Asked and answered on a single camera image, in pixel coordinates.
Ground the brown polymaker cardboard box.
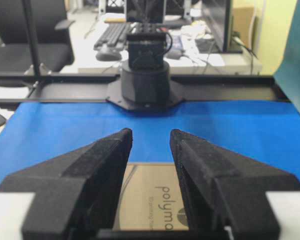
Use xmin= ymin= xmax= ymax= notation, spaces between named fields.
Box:
xmin=113 ymin=163 xmax=189 ymax=231

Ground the black computer monitor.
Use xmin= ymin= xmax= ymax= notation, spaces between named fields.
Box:
xmin=201 ymin=0 xmax=243 ymax=54

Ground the black vertical frame post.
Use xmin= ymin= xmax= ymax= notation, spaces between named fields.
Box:
xmin=21 ymin=0 xmax=41 ymax=77

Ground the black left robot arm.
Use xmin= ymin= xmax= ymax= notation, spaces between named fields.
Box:
xmin=106 ymin=23 xmax=184 ymax=112

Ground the black keyboard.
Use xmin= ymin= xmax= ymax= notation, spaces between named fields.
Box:
xmin=93 ymin=22 xmax=132 ymax=51

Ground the black aluminium frame rail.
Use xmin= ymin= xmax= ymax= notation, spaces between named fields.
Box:
xmin=0 ymin=74 xmax=289 ymax=108

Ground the blue table cloth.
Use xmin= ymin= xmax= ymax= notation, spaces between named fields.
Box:
xmin=0 ymin=101 xmax=300 ymax=182

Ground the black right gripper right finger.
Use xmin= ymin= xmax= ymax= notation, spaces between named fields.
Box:
xmin=169 ymin=129 xmax=300 ymax=240

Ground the teal backdrop sheet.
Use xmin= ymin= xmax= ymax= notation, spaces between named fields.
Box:
xmin=274 ymin=0 xmax=300 ymax=113

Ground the black office chair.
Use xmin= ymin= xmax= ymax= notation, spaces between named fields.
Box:
xmin=0 ymin=0 xmax=75 ymax=88

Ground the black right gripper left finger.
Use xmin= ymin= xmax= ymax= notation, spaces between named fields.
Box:
xmin=0 ymin=128 xmax=133 ymax=240

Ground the black computer mouse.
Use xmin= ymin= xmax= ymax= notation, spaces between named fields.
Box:
xmin=95 ymin=47 xmax=122 ymax=62

